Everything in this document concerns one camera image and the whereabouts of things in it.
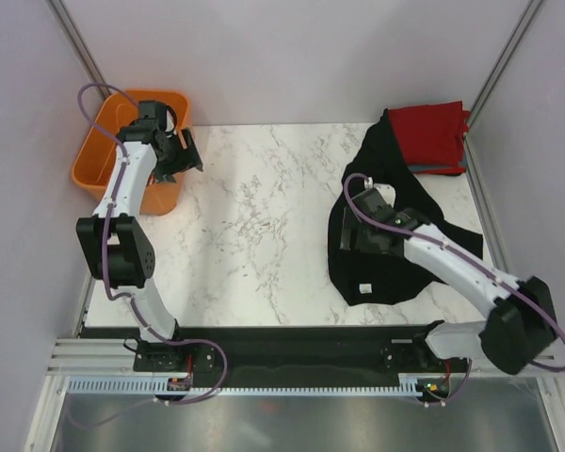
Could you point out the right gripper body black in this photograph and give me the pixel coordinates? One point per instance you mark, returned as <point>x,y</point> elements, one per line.
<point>364,240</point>

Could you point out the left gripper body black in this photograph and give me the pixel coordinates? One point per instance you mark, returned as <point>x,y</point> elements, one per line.
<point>169,162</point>

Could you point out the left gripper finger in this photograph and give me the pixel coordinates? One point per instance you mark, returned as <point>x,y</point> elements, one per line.
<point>192,157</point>
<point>158,178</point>

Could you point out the orange plastic basket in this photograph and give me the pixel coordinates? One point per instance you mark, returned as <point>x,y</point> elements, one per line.
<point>93,166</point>

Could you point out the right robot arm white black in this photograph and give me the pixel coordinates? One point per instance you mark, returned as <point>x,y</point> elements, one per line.
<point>518,315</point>

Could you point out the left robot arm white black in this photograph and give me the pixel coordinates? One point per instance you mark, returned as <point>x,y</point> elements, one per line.
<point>118,252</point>

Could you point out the folded grey blue t shirt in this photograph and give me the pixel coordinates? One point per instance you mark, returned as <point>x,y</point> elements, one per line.
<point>462,163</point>

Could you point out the folded red t shirt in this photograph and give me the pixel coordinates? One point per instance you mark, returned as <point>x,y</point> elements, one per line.
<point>430,134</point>

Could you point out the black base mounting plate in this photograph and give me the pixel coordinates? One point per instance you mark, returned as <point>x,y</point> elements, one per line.
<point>298,357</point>

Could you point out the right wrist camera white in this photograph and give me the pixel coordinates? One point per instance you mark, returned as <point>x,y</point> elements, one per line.
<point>387,192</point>

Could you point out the left aluminium frame post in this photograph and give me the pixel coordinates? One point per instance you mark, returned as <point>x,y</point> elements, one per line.
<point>72,33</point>

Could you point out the aluminium frame post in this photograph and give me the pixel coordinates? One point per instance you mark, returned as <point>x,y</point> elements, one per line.
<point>509,50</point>
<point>72,33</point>

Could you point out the white slotted cable duct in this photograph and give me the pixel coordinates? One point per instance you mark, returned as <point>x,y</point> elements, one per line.
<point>163,386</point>

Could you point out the right aluminium frame post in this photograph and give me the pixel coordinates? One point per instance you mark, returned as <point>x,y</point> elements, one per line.
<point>509,50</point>

